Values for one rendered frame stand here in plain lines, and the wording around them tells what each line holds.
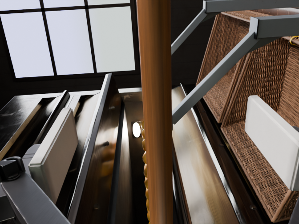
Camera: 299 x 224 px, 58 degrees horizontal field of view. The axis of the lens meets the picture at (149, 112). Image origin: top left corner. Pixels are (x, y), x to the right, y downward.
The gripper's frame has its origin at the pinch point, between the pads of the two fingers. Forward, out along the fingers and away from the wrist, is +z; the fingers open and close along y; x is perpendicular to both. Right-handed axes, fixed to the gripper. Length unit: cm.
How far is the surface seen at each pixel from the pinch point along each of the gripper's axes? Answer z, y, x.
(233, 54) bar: 43.0, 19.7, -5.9
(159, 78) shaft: 7.1, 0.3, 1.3
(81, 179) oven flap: 50, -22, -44
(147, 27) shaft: 7.2, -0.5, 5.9
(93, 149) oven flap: 67, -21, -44
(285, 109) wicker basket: 88, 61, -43
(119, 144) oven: 106, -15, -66
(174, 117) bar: 43.4, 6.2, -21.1
